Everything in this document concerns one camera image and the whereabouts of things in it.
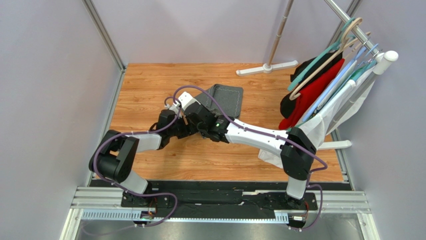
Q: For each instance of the teal hanger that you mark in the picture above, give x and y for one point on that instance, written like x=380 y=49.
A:
x=329 y=54

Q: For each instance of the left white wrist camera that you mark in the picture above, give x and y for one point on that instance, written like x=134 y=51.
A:
x=173 y=107

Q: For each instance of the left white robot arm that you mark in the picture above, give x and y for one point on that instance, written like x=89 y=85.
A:
x=113 y=159

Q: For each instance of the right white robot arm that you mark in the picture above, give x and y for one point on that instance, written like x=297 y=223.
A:
x=295 y=150

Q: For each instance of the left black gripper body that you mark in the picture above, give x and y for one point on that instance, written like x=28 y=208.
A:
x=180 y=130

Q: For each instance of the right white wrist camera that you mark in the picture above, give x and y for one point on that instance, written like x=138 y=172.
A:
x=186 y=99

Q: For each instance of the light blue hanger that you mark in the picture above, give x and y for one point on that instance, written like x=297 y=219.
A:
x=352 y=71

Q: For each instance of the red garment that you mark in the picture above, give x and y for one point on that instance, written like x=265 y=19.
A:
x=309 y=95

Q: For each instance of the grey felt napkin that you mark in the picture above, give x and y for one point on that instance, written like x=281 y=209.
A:
x=228 y=97

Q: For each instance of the black garment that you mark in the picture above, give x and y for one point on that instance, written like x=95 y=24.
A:
x=287 y=106

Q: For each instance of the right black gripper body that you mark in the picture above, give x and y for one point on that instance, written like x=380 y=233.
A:
x=202 y=115

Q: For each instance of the white clothes rack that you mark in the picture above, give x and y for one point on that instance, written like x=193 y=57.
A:
x=268 y=67

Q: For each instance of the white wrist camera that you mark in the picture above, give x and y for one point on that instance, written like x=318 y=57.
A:
x=173 y=107
x=186 y=99

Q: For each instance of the white garment with green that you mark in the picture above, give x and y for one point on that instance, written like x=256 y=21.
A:
x=339 y=109

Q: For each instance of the wooden hanger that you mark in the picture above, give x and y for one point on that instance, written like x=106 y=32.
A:
x=340 y=45

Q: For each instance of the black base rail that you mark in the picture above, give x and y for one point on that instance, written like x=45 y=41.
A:
x=220 y=199

